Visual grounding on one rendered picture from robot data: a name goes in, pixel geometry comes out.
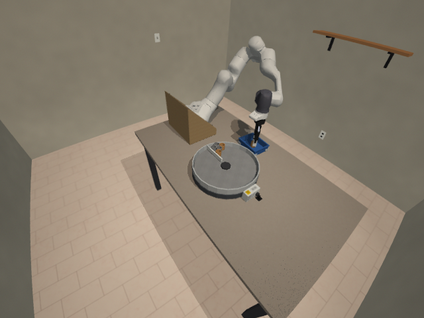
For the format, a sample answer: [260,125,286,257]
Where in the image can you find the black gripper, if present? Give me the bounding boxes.
[252,119,265,146]

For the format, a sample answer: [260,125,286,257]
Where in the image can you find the blue open crate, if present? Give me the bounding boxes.
[238,132,270,156]

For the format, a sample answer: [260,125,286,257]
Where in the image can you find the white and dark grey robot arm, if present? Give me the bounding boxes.
[186,36,283,122]

